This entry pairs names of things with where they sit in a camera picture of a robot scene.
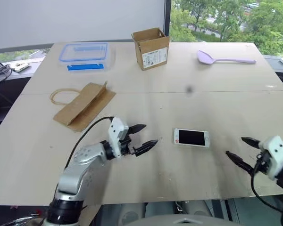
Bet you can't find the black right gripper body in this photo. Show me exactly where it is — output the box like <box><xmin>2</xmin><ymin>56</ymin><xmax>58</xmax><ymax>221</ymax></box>
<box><xmin>250</xmin><ymin>151</ymin><xmax>271</xmax><ymax>176</ymax></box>

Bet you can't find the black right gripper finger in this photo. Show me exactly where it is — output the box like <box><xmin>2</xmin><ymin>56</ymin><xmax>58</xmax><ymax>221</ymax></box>
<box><xmin>241</xmin><ymin>137</ymin><xmax>261</xmax><ymax>149</ymax></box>
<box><xmin>225</xmin><ymin>150</ymin><xmax>255</xmax><ymax>176</ymax></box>

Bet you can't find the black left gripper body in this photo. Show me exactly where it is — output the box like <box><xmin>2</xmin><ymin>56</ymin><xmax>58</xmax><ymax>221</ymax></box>
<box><xmin>119</xmin><ymin>133</ymin><xmax>135</xmax><ymax>157</ymax></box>

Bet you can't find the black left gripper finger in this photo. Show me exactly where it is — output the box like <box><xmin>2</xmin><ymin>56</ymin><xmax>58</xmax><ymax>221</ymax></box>
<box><xmin>133</xmin><ymin>139</ymin><xmax>159</xmax><ymax>157</ymax></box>
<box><xmin>128</xmin><ymin>124</ymin><xmax>147</xmax><ymax>136</ymax></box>

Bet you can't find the white smartphone with black screen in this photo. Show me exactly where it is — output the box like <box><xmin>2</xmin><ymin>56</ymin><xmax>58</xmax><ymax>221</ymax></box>
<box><xmin>174</xmin><ymin>128</ymin><xmax>210</xmax><ymax>148</ymax></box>

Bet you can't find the open brown cardboard box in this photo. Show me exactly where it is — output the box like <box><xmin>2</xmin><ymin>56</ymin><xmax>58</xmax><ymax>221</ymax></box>
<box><xmin>131</xmin><ymin>27</ymin><xmax>170</xmax><ymax>71</ymax></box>

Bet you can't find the grey rounded robot body shell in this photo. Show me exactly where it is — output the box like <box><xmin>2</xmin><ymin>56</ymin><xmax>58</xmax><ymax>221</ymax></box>
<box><xmin>126</xmin><ymin>217</ymin><xmax>231</xmax><ymax>226</ymax></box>

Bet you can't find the clear container with blue lid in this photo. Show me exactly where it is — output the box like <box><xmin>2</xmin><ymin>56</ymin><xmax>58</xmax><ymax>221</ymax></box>
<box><xmin>58</xmin><ymin>42</ymin><xmax>110</xmax><ymax>73</ymax></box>

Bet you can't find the lilac plastic rice spoon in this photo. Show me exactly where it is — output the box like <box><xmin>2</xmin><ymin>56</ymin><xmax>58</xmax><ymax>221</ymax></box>
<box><xmin>197</xmin><ymin>49</ymin><xmax>257</xmax><ymax>65</ymax></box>

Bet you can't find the white device on windowsill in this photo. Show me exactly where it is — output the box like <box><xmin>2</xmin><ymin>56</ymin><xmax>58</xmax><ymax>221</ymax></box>
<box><xmin>10</xmin><ymin>61</ymin><xmax>30</xmax><ymax>72</ymax></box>

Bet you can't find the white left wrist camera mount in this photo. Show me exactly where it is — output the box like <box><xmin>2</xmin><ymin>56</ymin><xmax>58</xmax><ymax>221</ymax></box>
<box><xmin>108</xmin><ymin>117</ymin><xmax>129</xmax><ymax>158</ymax></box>

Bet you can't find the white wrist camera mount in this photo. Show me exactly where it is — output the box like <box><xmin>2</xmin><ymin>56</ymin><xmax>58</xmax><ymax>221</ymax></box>
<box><xmin>108</xmin><ymin>117</ymin><xmax>129</xmax><ymax>158</ymax></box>
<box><xmin>259</xmin><ymin>136</ymin><xmax>283</xmax><ymax>181</ymax></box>

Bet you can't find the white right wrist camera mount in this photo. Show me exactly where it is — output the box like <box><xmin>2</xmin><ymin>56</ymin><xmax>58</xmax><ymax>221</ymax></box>
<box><xmin>259</xmin><ymin>136</ymin><xmax>283</xmax><ymax>181</ymax></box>

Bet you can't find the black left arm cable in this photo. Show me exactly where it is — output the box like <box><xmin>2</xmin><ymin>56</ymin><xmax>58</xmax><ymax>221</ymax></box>
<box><xmin>64</xmin><ymin>116</ymin><xmax>115</xmax><ymax>170</ymax></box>

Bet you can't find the brown paper bag with handle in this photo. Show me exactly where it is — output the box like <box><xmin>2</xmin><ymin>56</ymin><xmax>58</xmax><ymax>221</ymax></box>
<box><xmin>49</xmin><ymin>81</ymin><xmax>116</xmax><ymax>132</ymax></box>

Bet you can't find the grey bundled cable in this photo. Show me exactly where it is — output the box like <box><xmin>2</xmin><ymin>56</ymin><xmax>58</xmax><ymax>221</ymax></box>
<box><xmin>0</xmin><ymin>64</ymin><xmax>13</xmax><ymax>83</ymax></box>

